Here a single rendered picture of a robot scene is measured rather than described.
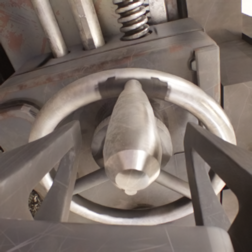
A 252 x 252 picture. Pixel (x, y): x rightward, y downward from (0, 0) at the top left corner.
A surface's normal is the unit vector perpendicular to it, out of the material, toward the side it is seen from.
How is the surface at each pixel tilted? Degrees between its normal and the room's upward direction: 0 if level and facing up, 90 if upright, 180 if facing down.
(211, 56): 90
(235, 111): 90
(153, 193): 90
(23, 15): 90
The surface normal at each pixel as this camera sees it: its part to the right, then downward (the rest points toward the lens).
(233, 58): -0.25, -0.79
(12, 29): -0.03, 0.58
